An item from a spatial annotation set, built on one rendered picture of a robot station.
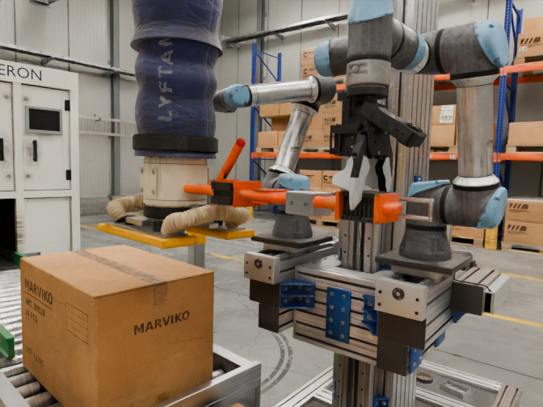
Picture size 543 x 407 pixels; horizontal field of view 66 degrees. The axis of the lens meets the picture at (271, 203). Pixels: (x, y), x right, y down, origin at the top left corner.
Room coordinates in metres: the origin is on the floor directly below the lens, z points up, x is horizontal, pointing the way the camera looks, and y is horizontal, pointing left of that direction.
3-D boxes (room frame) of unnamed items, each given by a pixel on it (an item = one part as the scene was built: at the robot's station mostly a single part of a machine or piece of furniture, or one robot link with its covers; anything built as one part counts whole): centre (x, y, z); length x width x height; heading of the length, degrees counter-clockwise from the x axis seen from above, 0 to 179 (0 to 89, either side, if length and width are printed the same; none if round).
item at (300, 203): (0.83, -0.07, 1.23); 0.07 x 0.07 x 0.04; 46
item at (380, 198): (0.73, -0.17, 1.23); 0.08 x 0.07 x 0.05; 46
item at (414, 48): (0.84, -0.22, 1.53); 0.11 x 0.11 x 0.08; 46
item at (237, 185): (0.98, 0.08, 1.24); 0.10 x 0.08 x 0.06; 136
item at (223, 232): (1.22, 0.20, 1.13); 0.34 x 0.10 x 0.05; 46
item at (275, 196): (1.10, 0.04, 1.23); 0.93 x 0.30 x 0.04; 46
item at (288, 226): (1.57, -0.08, 1.09); 0.15 x 0.15 x 0.10
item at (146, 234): (1.08, 0.33, 1.13); 0.34 x 0.10 x 0.05; 46
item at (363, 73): (0.75, -0.16, 1.46); 0.08 x 0.08 x 0.05
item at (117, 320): (1.42, 0.54, 0.75); 0.60 x 0.40 x 0.40; 47
